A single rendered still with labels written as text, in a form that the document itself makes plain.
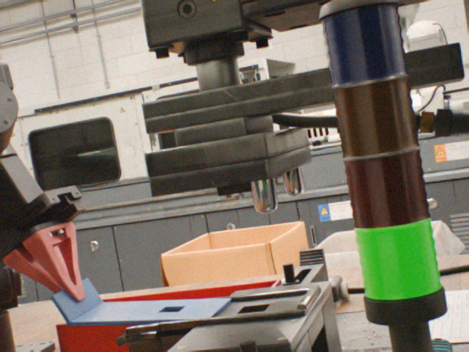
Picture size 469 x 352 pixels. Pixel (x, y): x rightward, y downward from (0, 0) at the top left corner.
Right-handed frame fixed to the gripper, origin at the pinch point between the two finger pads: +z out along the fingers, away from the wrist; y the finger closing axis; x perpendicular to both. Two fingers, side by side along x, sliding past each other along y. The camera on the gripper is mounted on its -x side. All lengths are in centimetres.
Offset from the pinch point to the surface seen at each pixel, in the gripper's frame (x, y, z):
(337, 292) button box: 32.4, 13.2, 17.3
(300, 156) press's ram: 4.2, 25.3, 1.5
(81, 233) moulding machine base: 457, -248, -74
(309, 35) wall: 648, -34, -125
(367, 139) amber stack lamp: -27.7, 35.0, 4.4
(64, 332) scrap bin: 12.5, -11.6, 1.9
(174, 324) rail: -3.9, 9.2, 7.6
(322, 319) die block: 2.0, 18.9, 14.8
